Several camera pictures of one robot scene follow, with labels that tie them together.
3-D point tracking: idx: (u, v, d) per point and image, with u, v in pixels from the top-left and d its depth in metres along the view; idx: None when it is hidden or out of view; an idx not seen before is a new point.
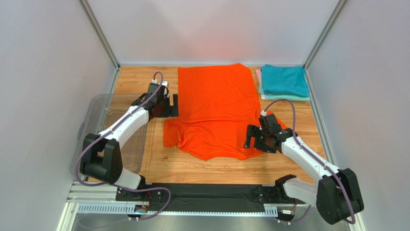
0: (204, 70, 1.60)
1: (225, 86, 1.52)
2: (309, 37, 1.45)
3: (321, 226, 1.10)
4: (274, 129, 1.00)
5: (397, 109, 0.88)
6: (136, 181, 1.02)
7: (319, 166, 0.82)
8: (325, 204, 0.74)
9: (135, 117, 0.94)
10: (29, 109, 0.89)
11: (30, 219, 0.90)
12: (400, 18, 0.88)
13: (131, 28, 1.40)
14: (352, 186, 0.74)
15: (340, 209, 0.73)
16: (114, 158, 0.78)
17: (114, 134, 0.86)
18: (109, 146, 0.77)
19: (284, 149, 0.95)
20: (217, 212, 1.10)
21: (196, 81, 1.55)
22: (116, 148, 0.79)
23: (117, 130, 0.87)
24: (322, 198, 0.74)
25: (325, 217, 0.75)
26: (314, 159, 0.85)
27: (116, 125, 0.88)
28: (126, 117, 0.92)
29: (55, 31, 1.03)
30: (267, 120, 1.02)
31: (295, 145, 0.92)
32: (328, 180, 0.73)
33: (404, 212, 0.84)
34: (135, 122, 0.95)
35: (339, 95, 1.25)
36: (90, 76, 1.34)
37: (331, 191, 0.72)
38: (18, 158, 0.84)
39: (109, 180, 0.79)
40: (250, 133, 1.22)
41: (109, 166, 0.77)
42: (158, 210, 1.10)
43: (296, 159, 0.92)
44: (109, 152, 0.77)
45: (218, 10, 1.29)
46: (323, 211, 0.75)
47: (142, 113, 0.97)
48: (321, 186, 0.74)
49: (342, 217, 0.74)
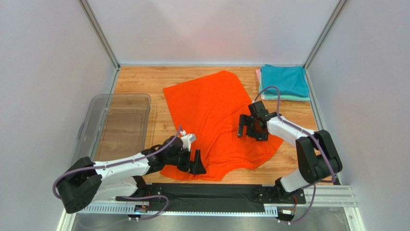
0: (196, 82, 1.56)
1: (220, 97, 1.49)
2: (309, 37, 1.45)
3: (321, 226, 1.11)
4: (262, 113, 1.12)
5: (397, 109, 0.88)
6: (129, 191, 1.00)
7: (297, 131, 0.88)
8: (304, 163, 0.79)
9: (134, 166, 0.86)
10: (29, 109, 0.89)
11: (31, 219, 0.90)
12: (400, 19, 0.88)
13: (131, 27, 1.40)
14: (328, 145, 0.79)
15: (319, 167, 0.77)
16: (89, 193, 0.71)
17: (105, 172, 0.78)
18: (91, 181, 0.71)
19: (270, 128, 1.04)
20: (217, 212, 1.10)
21: (190, 94, 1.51)
22: (96, 186, 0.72)
23: (111, 168, 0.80)
24: (301, 158, 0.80)
25: (307, 178, 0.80)
26: (293, 128, 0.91)
27: (114, 163, 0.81)
28: (127, 162, 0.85)
29: (56, 31, 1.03)
30: (256, 106, 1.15)
31: (278, 121, 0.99)
32: (305, 139, 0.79)
33: (403, 212, 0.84)
34: (132, 171, 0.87)
35: (339, 96, 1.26)
36: (90, 76, 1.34)
37: (307, 148, 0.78)
38: (19, 158, 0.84)
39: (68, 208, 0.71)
40: (242, 121, 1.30)
41: (78, 197, 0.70)
42: (159, 210, 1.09)
43: (281, 134, 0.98)
44: (88, 185, 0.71)
45: (218, 10, 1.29)
46: (304, 171, 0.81)
47: (143, 166, 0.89)
48: (299, 146, 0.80)
49: (323, 176, 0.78)
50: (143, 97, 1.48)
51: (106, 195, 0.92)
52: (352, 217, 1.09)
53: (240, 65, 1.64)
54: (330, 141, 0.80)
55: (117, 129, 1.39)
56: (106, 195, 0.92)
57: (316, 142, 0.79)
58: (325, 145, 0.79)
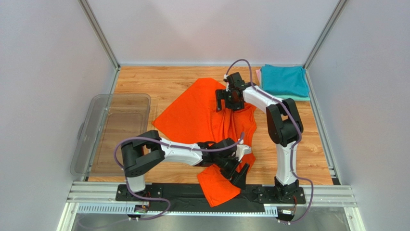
0: (181, 98, 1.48)
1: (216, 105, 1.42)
2: (309, 37, 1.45)
3: (321, 226, 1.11)
4: (238, 83, 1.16)
5: (397, 108, 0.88)
6: (138, 187, 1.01)
7: (268, 99, 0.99)
8: (273, 127, 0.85)
9: (190, 154, 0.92)
10: (28, 109, 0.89)
11: (31, 219, 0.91)
12: (399, 18, 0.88)
13: (131, 27, 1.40)
14: (292, 110, 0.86)
15: (285, 129, 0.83)
16: (151, 164, 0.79)
17: (167, 150, 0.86)
18: (155, 154, 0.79)
19: (246, 97, 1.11)
20: (218, 212, 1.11)
21: (180, 109, 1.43)
22: (157, 160, 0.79)
23: (172, 148, 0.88)
24: (271, 122, 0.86)
25: (276, 141, 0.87)
26: (264, 96, 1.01)
27: (177, 145, 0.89)
28: (186, 148, 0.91)
29: (56, 31, 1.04)
30: (233, 77, 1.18)
31: (252, 91, 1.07)
32: (274, 106, 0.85)
33: (403, 212, 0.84)
34: (187, 158, 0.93)
35: (339, 95, 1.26)
36: (90, 76, 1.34)
37: (276, 113, 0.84)
38: (19, 158, 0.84)
39: (129, 172, 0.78)
40: (219, 96, 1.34)
41: (141, 165, 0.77)
42: (163, 210, 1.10)
43: (255, 101, 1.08)
44: (152, 157, 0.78)
45: (218, 10, 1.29)
46: (273, 134, 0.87)
47: (197, 157, 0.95)
48: (267, 111, 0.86)
49: (288, 137, 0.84)
50: (143, 97, 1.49)
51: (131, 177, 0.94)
52: (352, 217, 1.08)
53: (240, 65, 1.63)
54: (294, 107, 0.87)
55: (117, 130, 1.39)
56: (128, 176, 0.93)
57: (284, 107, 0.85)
58: (290, 110, 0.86)
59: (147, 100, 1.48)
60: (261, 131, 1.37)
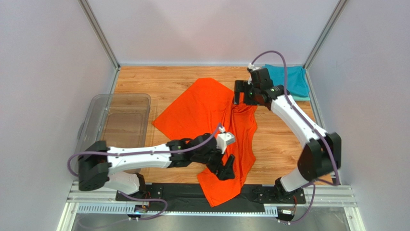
0: (181, 99, 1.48)
1: (216, 105, 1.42)
2: (309, 37, 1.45)
3: (321, 226, 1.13)
4: (265, 84, 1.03)
5: (397, 108, 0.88)
6: (131, 190, 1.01)
7: (308, 128, 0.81)
8: (308, 163, 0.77)
9: (151, 159, 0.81)
10: (29, 109, 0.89)
11: (31, 219, 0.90)
12: (400, 18, 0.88)
13: (131, 27, 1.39)
14: (336, 147, 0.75)
15: (321, 169, 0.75)
16: (96, 178, 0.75)
17: (116, 160, 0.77)
18: (98, 168, 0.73)
19: (274, 107, 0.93)
20: (217, 212, 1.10)
21: (180, 110, 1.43)
22: (103, 174, 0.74)
23: (123, 157, 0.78)
24: (306, 158, 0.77)
25: (308, 174, 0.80)
26: (304, 121, 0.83)
27: (128, 153, 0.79)
28: (145, 153, 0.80)
29: (55, 31, 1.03)
30: (260, 74, 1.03)
31: (286, 105, 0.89)
32: (315, 143, 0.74)
33: (404, 212, 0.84)
34: (150, 163, 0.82)
35: (339, 95, 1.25)
36: (90, 76, 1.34)
37: (315, 153, 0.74)
38: (19, 158, 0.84)
39: (81, 187, 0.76)
40: (238, 89, 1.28)
41: (86, 181, 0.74)
42: (161, 210, 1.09)
43: (284, 118, 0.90)
44: (97, 171, 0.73)
45: (218, 10, 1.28)
46: (306, 168, 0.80)
47: (164, 160, 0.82)
48: (307, 148, 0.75)
49: (323, 175, 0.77)
50: (143, 97, 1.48)
51: (115, 186, 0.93)
52: (352, 217, 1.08)
53: (240, 65, 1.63)
54: (339, 144, 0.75)
55: (117, 130, 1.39)
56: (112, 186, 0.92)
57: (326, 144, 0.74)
58: (333, 147, 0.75)
59: (146, 100, 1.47)
60: (261, 131, 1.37)
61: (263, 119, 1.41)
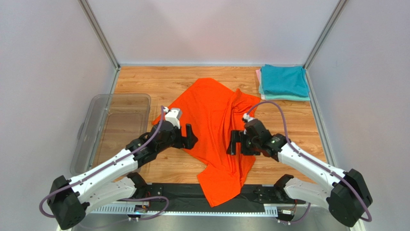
0: (181, 99, 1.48)
1: (216, 105, 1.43)
2: (309, 37, 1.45)
3: (321, 226, 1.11)
4: (264, 136, 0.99)
5: (397, 108, 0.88)
6: (128, 193, 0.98)
7: (325, 173, 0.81)
8: (339, 209, 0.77)
9: (118, 167, 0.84)
10: (28, 108, 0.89)
11: (30, 220, 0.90)
12: (400, 18, 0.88)
13: (131, 27, 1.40)
14: (360, 185, 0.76)
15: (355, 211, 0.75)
16: (73, 211, 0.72)
17: (83, 186, 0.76)
18: (70, 200, 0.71)
19: (282, 159, 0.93)
20: (217, 213, 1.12)
21: (180, 110, 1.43)
22: (76, 205, 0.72)
23: (88, 180, 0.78)
24: (335, 205, 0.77)
25: (342, 220, 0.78)
26: (317, 165, 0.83)
27: (91, 174, 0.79)
28: (108, 165, 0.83)
29: (55, 31, 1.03)
30: (256, 128, 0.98)
31: (294, 153, 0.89)
32: (339, 188, 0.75)
33: (404, 212, 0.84)
34: (119, 172, 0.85)
35: (339, 95, 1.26)
36: (90, 76, 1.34)
37: (344, 198, 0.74)
38: (19, 158, 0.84)
39: (63, 227, 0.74)
40: (235, 138, 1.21)
41: (64, 218, 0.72)
42: (160, 210, 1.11)
43: (297, 167, 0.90)
44: (68, 204, 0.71)
45: (218, 10, 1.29)
46: (338, 215, 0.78)
47: (129, 164, 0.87)
48: (333, 195, 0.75)
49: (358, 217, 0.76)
50: (143, 97, 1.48)
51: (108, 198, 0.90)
52: None
53: (240, 65, 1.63)
54: (362, 182, 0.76)
55: (117, 130, 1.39)
56: (107, 200, 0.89)
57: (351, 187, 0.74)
58: (358, 186, 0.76)
59: (146, 98, 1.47)
60: None
61: (263, 120, 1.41)
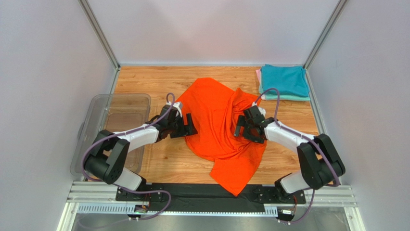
0: (182, 99, 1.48)
1: (217, 105, 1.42)
2: (309, 38, 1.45)
3: (321, 226, 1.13)
4: (258, 119, 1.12)
5: (397, 109, 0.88)
6: (136, 183, 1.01)
7: (297, 136, 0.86)
8: (308, 169, 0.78)
9: (147, 132, 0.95)
10: (29, 109, 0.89)
11: (32, 220, 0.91)
12: (400, 18, 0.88)
13: (131, 27, 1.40)
14: (328, 148, 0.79)
15: (322, 172, 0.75)
16: (121, 156, 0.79)
17: (126, 137, 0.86)
18: (121, 144, 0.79)
19: (268, 134, 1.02)
20: (217, 212, 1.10)
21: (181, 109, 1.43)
22: (124, 151, 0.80)
23: (130, 134, 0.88)
24: (305, 164, 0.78)
25: (313, 185, 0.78)
26: (292, 133, 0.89)
27: (132, 130, 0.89)
28: (140, 128, 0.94)
29: (56, 32, 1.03)
30: (251, 111, 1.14)
31: (276, 127, 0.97)
32: (306, 145, 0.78)
33: (404, 212, 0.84)
34: (146, 137, 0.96)
35: (339, 96, 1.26)
36: (90, 76, 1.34)
37: (309, 154, 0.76)
38: (20, 159, 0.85)
39: (107, 179, 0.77)
40: (240, 122, 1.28)
41: (113, 163, 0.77)
42: (159, 210, 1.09)
43: (279, 140, 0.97)
44: (118, 149, 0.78)
45: (218, 10, 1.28)
46: (309, 178, 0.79)
47: (153, 132, 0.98)
48: (300, 151, 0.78)
49: (326, 180, 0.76)
50: (143, 97, 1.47)
51: (123, 181, 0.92)
52: (352, 217, 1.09)
53: (240, 65, 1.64)
54: (330, 146, 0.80)
55: (117, 130, 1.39)
56: (123, 180, 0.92)
57: (317, 147, 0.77)
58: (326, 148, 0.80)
59: (146, 98, 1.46)
60: None
61: None
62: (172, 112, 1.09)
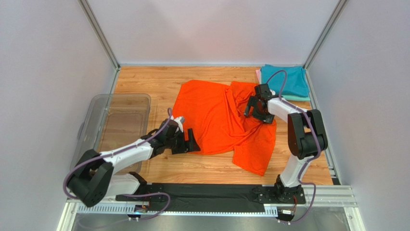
0: (181, 99, 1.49)
1: (218, 101, 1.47)
2: (309, 38, 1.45)
3: (321, 226, 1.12)
4: (265, 95, 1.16)
5: (398, 108, 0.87)
6: (134, 187, 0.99)
7: (293, 109, 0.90)
8: (292, 136, 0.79)
9: (138, 150, 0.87)
10: (29, 109, 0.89)
11: (31, 220, 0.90)
12: (399, 18, 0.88)
13: (131, 27, 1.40)
14: (317, 122, 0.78)
15: (304, 140, 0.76)
16: (103, 181, 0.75)
17: (113, 159, 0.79)
18: (103, 171, 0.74)
19: (269, 107, 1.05)
20: (218, 212, 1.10)
21: (180, 109, 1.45)
22: (106, 176, 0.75)
23: (118, 155, 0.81)
24: (290, 131, 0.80)
25: (294, 152, 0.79)
26: (289, 106, 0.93)
27: (120, 150, 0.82)
28: (131, 147, 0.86)
29: (55, 31, 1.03)
30: (261, 88, 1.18)
31: (277, 101, 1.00)
32: (296, 114, 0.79)
33: (404, 212, 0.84)
34: (137, 156, 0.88)
35: (338, 96, 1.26)
36: (90, 76, 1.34)
37: (297, 122, 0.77)
38: (20, 159, 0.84)
39: (86, 203, 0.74)
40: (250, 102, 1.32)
41: (93, 188, 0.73)
42: (159, 210, 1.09)
43: (277, 112, 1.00)
44: (100, 174, 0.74)
45: (218, 10, 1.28)
46: (292, 145, 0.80)
47: (146, 149, 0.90)
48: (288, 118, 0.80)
49: (306, 149, 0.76)
50: (143, 97, 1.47)
51: (116, 190, 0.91)
52: (352, 217, 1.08)
53: (240, 65, 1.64)
54: (320, 120, 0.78)
55: (117, 130, 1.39)
56: (116, 190, 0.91)
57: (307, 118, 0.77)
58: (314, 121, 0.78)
59: (146, 98, 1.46)
60: None
61: None
62: (171, 128, 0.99)
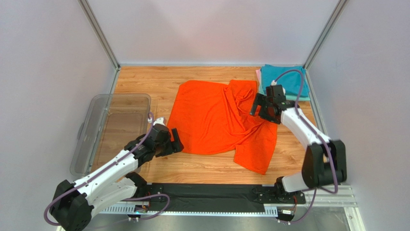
0: (181, 99, 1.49)
1: (219, 100, 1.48)
2: (309, 38, 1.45)
3: (321, 227, 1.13)
4: (279, 99, 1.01)
5: (397, 109, 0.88)
6: (130, 192, 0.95)
7: (312, 134, 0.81)
8: (309, 168, 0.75)
9: (120, 166, 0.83)
10: (29, 109, 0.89)
11: (32, 221, 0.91)
12: (399, 19, 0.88)
13: (131, 27, 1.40)
14: (339, 157, 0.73)
15: (322, 175, 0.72)
16: (81, 212, 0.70)
17: (88, 188, 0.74)
18: (76, 202, 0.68)
19: (283, 118, 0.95)
20: (217, 212, 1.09)
21: (180, 109, 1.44)
22: (82, 208, 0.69)
23: (93, 181, 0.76)
24: (308, 163, 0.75)
25: (309, 184, 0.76)
26: (307, 127, 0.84)
27: (95, 175, 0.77)
28: (110, 165, 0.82)
29: (55, 31, 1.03)
30: (274, 90, 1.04)
31: (294, 115, 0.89)
32: (316, 146, 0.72)
33: (403, 212, 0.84)
34: (122, 172, 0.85)
35: (338, 96, 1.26)
36: (90, 76, 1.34)
37: (316, 156, 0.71)
38: (21, 159, 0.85)
39: None
40: (257, 101, 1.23)
41: (72, 222, 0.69)
42: (160, 210, 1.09)
43: (293, 128, 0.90)
44: (74, 208, 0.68)
45: (218, 10, 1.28)
46: (307, 174, 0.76)
47: (130, 163, 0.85)
48: (308, 150, 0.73)
49: (323, 184, 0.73)
50: (143, 97, 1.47)
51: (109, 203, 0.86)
52: (352, 217, 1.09)
53: (240, 65, 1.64)
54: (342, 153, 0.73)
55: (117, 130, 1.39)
56: (107, 204, 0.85)
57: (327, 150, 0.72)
58: (336, 154, 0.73)
59: (147, 99, 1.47)
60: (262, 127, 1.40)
61: None
62: (160, 134, 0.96)
